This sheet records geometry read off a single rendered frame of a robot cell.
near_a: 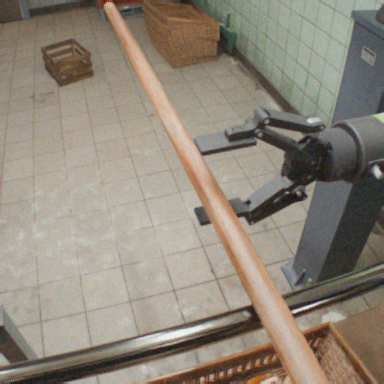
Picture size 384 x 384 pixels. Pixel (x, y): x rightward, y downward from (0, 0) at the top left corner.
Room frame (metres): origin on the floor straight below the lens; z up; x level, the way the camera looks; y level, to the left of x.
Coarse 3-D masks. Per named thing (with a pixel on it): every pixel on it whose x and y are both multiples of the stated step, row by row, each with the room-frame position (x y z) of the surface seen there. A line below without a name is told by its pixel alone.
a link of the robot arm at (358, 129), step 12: (348, 120) 0.47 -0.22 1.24; (360, 120) 0.47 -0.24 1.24; (372, 120) 0.47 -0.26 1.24; (348, 132) 0.45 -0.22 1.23; (360, 132) 0.44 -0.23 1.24; (372, 132) 0.44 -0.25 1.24; (360, 144) 0.43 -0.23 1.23; (372, 144) 0.43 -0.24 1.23; (360, 156) 0.42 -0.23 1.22; (372, 156) 0.42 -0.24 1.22; (360, 168) 0.41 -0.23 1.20; (372, 168) 0.41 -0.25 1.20; (348, 180) 0.43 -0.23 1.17; (360, 180) 0.42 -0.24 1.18
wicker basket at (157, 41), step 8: (152, 32) 3.44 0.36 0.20; (152, 40) 3.56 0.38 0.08; (160, 40) 3.25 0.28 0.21; (160, 48) 3.35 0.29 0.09; (168, 48) 3.11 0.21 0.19; (216, 48) 3.28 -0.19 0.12; (168, 56) 3.18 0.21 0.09; (216, 56) 3.28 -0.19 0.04; (176, 64) 3.15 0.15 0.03; (184, 64) 3.17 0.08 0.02; (192, 64) 3.19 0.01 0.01
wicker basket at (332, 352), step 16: (304, 336) 0.40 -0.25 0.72; (320, 336) 0.42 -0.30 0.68; (336, 336) 0.39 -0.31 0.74; (240, 352) 0.37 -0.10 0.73; (256, 352) 0.37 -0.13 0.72; (272, 352) 0.38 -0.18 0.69; (320, 352) 0.41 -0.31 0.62; (336, 352) 0.37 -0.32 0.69; (352, 352) 0.34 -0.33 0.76; (192, 368) 0.33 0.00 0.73; (208, 368) 0.34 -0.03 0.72; (224, 368) 0.35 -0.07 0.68; (256, 368) 0.38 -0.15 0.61; (272, 368) 0.38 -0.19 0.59; (336, 368) 0.35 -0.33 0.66; (352, 368) 0.32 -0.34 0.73
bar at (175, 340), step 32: (320, 288) 0.24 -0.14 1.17; (352, 288) 0.24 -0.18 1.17; (0, 320) 0.31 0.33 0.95; (224, 320) 0.20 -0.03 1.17; (256, 320) 0.20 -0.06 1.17; (32, 352) 0.33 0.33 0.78; (64, 352) 0.17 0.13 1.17; (96, 352) 0.17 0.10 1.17; (128, 352) 0.17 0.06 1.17; (160, 352) 0.17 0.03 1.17
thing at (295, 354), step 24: (120, 24) 0.94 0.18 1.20; (144, 72) 0.68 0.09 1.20; (168, 120) 0.52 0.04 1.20; (192, 144) 0.46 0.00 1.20; (192, 168) 0.41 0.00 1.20; (216, 192) 0.36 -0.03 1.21; (216, 216) 0.32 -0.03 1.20; (240, 240) 0.28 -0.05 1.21; (240, 264) 0.25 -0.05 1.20; (264, 288) 0.22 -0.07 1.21; (264, 312) 0.20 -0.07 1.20; (288, 312) 0.19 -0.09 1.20; (288, 336) 0.17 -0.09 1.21; (288, 360) 0.15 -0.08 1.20; (312, 360) 0.14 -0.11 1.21
